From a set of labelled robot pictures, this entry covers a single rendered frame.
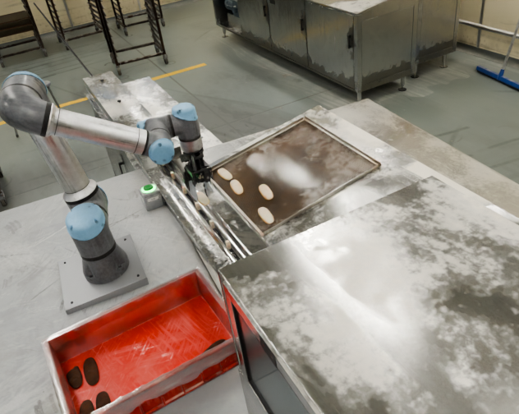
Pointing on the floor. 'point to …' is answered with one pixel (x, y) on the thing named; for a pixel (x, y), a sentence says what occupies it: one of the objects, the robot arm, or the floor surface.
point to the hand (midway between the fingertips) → (200, 195)
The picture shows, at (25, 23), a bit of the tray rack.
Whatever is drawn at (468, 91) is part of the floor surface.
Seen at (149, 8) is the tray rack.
